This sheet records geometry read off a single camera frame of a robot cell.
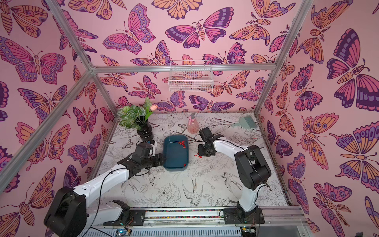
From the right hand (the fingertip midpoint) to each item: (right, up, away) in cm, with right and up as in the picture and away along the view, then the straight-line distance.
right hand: (199, 153), depth 94 cm
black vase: (-35, +14, +3) cm, 38 cm away
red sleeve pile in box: (-11, +5, +7) cm, 14 cm away
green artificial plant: (-39, +23, -10) cm, 46 cm away
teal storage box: (-15, +3, +3) cm, 16 cm away
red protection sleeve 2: (-2, -2, +2) cm, 3 cm away
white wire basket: (-5, +50, +2) cm, 50 cm away
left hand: (-20, -1, -8) cm, 21 cm away
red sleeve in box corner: (-9, -7, -3) cm, 11 cm away
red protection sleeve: (+1, -2, +1) cm, 3 cm away
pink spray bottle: (-4, +18, +23) cm, 30 cm away
